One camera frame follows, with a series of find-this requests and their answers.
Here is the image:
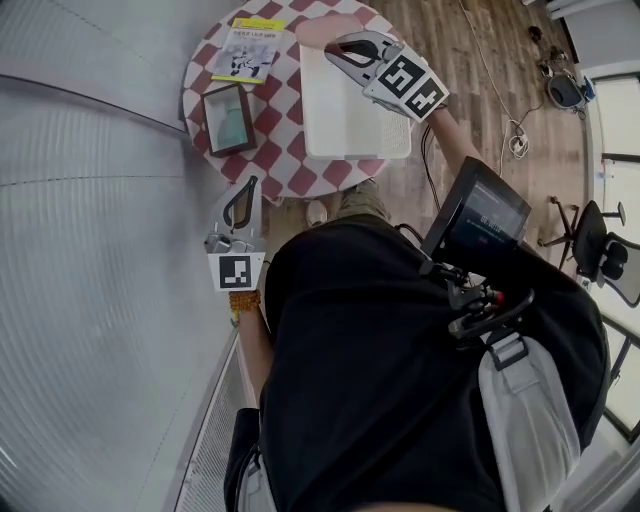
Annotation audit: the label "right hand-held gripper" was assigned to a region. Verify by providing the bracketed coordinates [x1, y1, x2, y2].
[323, 30, 451, 124]

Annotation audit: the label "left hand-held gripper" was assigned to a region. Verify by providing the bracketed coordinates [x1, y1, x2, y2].
[203, 175, 267, 293]

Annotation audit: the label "white plastic basket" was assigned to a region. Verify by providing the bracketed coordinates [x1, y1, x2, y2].
[298, 42, 414, 162]

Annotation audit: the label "person's right forearm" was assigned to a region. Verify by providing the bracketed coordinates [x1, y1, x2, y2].
[424, 105, 501, 176]

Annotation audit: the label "person's left forearm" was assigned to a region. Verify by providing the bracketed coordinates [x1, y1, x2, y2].
[234, 304, 276, 411]

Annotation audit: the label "person's light shoe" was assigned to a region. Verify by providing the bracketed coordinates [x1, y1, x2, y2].
[305, 198, 329, 229]

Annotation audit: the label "pale teal object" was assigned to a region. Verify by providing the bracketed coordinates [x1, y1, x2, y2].
[214, 98, 249, 147]

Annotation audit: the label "dark framed picture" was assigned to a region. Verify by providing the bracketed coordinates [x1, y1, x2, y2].
[201, 82, 259, 159]

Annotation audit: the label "round checkered table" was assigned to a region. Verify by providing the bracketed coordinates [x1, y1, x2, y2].
[180, 0, 407, 202]

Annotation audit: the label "yellow book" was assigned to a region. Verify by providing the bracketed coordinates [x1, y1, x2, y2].
[210, 18, 287, 85]

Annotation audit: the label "person's khaki trousers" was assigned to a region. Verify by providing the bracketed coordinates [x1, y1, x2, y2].
[335, 178, 395, 224]

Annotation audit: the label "white slatted blinds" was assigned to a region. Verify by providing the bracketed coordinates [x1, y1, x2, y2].
[0, 0, 241, 512]

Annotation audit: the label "person's black shirt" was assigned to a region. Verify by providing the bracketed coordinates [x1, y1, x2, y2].
[224, 214, 612, 512]

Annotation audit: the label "grey round floor device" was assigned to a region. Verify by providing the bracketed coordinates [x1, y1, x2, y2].
[546, 69, 596, 112]

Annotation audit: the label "small white table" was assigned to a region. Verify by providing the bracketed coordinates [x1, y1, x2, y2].
[547, 0, 584, 21]

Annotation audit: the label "black chest-mounted screen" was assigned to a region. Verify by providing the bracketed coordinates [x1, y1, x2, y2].
[422, 155, 533, 266]

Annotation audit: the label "black mesh office chair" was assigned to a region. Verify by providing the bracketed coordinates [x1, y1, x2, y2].
[537, 197, 640, 309]

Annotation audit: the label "amber bead bracelet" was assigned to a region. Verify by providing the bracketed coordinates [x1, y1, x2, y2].
[228, 290, 264, 329]

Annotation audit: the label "thin black cable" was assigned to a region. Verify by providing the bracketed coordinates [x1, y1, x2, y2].
[421, 123, 444, 216]

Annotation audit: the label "white floor cable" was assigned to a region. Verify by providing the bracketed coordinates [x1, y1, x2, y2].
[457, 0, 546, 161]

